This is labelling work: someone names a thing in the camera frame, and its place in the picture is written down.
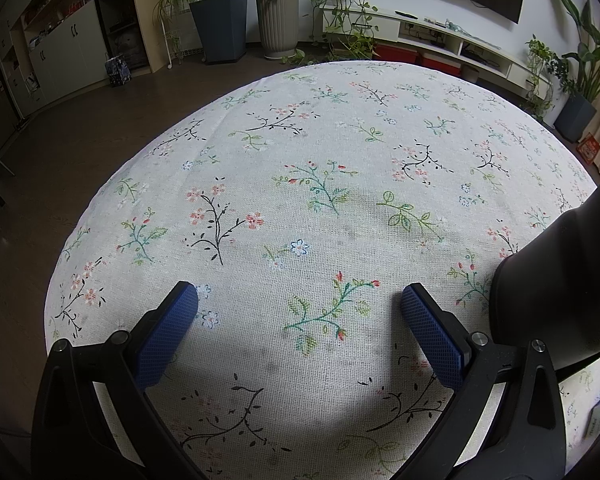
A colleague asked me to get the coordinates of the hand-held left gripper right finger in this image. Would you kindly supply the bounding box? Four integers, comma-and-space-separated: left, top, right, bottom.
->
390, 282, 568, 480

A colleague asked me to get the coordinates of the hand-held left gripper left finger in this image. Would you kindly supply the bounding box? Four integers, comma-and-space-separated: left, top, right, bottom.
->
30, 281, 206, 480

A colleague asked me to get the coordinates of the floral tablecloth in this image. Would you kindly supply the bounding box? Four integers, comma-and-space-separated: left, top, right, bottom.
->
44, 60, 600, 480

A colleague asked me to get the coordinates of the red printed box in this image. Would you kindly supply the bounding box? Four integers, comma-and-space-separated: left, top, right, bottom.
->
577, 132, 600, 165

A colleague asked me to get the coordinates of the dark grey plant pot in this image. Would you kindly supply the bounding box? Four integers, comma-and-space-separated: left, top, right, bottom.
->
554, 92, 598, 143

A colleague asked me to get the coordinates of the red storage box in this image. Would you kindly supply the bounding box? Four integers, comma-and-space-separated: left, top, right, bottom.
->
420, 55, 466, 77
372, 44, 421, 64

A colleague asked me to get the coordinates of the small printed box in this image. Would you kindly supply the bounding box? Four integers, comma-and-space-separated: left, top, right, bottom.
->
105, 56, 132, 87

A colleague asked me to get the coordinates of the hanging vine plant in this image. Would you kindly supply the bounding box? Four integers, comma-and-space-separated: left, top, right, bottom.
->
522, 35, 561, 121

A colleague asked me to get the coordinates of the white television console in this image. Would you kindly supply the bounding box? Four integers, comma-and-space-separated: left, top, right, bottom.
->
321, 2, 553, 93

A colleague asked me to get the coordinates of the dark square plant pot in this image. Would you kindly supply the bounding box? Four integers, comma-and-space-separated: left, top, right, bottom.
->
189, 0, 249, 65

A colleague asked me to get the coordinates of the large broad-leaf plant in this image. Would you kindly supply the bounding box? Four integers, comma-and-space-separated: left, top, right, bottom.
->
546, 0, 600, 103

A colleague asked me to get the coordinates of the ribbed grey plant pot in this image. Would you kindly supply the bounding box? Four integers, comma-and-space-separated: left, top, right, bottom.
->
256, 0, 300, 59

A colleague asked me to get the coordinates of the dark display cabinet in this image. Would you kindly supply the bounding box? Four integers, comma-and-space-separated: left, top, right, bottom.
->
92, 0, 148, 73

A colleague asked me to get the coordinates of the trailing pothos plant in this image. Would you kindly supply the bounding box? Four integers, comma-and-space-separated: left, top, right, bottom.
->
307, 0, 381, 63

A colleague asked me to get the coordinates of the white wire stand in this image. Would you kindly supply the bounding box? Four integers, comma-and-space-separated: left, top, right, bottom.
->
162, 7, 206, 71

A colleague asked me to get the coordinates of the white wall cabinet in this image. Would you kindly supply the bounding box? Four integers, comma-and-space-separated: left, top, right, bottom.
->
0, 0, 111, 116

